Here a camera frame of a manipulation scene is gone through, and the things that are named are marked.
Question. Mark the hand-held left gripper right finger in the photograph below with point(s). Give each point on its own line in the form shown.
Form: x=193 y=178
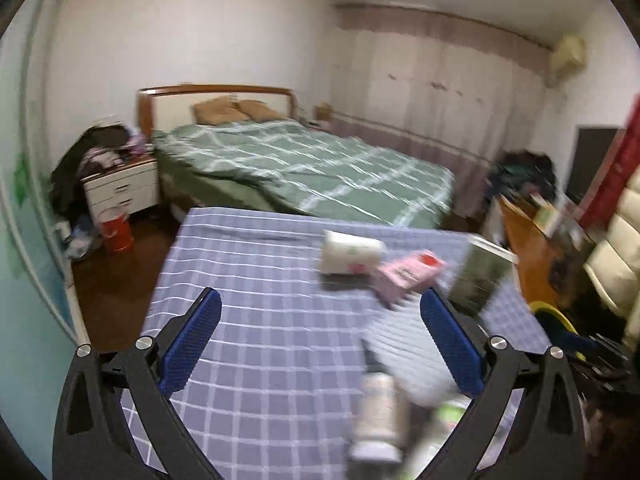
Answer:
x=450 y=340

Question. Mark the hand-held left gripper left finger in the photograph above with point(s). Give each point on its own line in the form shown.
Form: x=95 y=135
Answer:
x=192 y=340

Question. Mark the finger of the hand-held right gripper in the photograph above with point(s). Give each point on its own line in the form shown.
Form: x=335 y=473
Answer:
x=609 y=347

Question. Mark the white cloth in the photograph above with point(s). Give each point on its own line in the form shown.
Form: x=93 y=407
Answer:
x=405 y=350

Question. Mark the yellow bin with blue inside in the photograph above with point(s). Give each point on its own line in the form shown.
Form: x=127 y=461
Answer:
x=555 y=320

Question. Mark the green and white box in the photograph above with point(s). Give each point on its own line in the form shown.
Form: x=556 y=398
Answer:
x=480 y=272

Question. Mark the pink strawberry milk carton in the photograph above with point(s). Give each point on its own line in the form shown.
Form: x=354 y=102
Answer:
x=405 y=272

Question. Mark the green and white bottle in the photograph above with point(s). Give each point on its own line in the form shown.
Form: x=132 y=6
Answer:
x=440 y=425

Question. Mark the white plastic bottle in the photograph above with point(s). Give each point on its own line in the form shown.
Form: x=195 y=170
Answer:
x=377 y=420

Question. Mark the white paper cup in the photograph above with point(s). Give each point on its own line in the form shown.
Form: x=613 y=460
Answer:
x=350 y=254

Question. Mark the blue checked tablecloth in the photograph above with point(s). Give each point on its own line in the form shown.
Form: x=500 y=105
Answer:
x=260 y=310

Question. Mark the white puffer jacket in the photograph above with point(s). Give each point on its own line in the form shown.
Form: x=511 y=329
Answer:
x=617 y=260

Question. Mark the brown patterned bag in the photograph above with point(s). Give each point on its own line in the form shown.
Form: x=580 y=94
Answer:
x=572 y=255

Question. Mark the wooden sideboard desk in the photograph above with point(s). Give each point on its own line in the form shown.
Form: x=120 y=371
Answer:
x=530 y=255

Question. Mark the red bucket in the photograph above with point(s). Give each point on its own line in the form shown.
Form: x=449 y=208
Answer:
x=117 y=230

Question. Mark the green picture book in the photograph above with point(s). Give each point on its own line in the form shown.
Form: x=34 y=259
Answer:
x=546 y=217

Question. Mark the red jacket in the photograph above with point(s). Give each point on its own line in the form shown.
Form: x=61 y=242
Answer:
x=617 y=180

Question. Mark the white nightstand with wooden top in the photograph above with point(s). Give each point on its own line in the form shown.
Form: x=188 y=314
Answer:
x=122 y=187

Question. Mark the pile of dark clothes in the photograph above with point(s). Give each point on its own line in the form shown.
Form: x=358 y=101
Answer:
x=525 y=170

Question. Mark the black television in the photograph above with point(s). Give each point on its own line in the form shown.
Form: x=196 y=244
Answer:
x=592 y=160

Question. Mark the pile of mixed clothes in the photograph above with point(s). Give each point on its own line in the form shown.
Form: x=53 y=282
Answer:
x=127 y=147

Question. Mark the green checked duvet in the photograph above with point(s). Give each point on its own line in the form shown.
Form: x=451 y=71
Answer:
x=310 y=170

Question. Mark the dark jacket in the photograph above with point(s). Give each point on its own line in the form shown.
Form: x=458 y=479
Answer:
x=72 y=170

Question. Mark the wardrobe door with green leaves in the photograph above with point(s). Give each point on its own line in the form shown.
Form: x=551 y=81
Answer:
x=30 y=210

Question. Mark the large brown pillow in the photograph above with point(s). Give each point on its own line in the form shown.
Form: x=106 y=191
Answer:
x=217 y=110

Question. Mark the wooden bed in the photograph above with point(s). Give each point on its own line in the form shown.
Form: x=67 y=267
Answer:
x=165 y=110

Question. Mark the small brown pillow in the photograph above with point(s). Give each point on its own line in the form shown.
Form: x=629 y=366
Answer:
x=260 y=109

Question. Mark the pink and white curtain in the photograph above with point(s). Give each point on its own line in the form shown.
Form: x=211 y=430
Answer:
x=430 y=100

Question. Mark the brown cardboard box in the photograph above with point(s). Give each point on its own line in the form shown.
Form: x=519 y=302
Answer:
x=323 y=112

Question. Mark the wall air conditioner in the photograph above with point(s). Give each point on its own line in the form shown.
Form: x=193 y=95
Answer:
x=567 y=57

